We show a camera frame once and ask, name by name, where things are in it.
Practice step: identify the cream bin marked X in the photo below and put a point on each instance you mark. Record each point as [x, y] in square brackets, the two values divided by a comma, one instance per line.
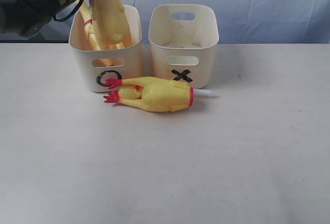
[183, 40]

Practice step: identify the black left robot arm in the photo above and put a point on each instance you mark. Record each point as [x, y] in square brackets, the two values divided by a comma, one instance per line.
[27, 17]

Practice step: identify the yellow rubber chicken top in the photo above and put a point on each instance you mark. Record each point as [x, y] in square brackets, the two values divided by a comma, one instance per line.
[90, 35]

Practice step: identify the yellow rubber chicken front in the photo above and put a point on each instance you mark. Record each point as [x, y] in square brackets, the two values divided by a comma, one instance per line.
[110, 24]

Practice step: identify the cream bin marked O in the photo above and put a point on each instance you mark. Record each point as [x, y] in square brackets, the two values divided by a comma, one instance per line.
[98, 66]

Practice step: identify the severed chicken head with tube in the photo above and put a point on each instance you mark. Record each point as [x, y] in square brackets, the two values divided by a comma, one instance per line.
[202, 92]

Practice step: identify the blue-grey backdrop curtain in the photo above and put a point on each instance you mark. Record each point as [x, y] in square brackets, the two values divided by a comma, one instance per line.
[256, 21]

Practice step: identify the headless yellow chicken body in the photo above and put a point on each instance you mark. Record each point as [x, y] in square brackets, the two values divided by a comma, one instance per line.
[150, 93]

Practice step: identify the yellow rubber chicken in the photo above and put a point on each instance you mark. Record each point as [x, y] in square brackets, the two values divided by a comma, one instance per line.
[90, 35]
[110, 24]

